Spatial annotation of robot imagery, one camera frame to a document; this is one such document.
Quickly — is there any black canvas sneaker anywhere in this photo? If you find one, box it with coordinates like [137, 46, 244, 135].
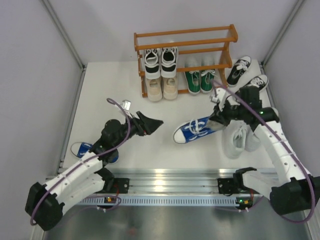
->
[247, 74, 269, 92]
[226, 55, 252, 87]

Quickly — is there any right aluminium frame post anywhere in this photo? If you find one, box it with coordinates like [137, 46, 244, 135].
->
[259, 0, 306, 71]

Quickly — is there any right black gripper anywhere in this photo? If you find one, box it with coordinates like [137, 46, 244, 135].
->
[209, 97, 247, 127]

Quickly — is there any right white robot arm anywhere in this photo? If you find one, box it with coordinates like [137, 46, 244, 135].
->
[209, 86, 320, 221]

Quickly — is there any green sneaker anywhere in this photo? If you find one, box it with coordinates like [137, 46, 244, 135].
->
[184, 56, 201, 95]
[200, 55, 216, 94]

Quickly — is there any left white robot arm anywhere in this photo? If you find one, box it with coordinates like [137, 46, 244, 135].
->
[25, 111, 164, 231]

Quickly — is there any white sneaker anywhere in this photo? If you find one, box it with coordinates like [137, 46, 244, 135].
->
[221, 120, 248, 159]
[243, 107, 279, 152]

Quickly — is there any white sneaker left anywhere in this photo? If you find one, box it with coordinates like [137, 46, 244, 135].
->
[221, 120, 248, 159]

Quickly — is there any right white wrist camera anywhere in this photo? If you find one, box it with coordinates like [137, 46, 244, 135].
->
[209, 87, 227, 104]

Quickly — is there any white sneaker right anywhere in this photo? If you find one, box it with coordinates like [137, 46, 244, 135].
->
[243, 107, 279, 152]

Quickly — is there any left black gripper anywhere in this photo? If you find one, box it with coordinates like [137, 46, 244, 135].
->
[113, 111, 163, 148]

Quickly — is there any blue sneaker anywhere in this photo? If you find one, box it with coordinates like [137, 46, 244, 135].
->
[173, 116, 216, 144]
[69, 141, 119, 164]

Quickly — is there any aluminium frame post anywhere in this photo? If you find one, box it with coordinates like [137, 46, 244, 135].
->
[259, 0, 306, 71]
[38, 0, 87, 71]

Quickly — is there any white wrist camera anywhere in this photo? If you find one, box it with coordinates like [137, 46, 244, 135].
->
[209, 87, 227, 104]
[118, 99, 133, 118]

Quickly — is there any left aluminium frame post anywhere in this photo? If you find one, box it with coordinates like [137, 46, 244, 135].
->
[38, 0, 87, 71]

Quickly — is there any orange wooden shoe shelf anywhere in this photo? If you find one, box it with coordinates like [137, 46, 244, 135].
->
[133, 24, 239, 98]

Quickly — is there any aluminium rail base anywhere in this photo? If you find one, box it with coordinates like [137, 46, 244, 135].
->
[41, 167, 312, 198]

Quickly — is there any perforated cable duct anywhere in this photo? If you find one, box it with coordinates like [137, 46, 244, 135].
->
[74, 194, 251, 207]

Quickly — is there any beige sneaker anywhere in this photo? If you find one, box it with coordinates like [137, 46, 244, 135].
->
[145, 77, 163, 102]
[162, 76, 178, 100]

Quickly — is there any black white-striped sneaker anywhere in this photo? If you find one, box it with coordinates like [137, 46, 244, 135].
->
[143, 48, 162, 80]
[161, 46, 179, 78]

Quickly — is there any black canvas sneaker near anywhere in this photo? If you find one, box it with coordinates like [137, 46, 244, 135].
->
[247, 74, 269, 92]

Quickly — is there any black canvas sneaker far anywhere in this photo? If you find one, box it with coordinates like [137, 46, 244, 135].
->
[226, 55, 252, 87]

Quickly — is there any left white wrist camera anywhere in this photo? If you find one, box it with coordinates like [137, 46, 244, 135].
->
[118, 99, 133, 118]

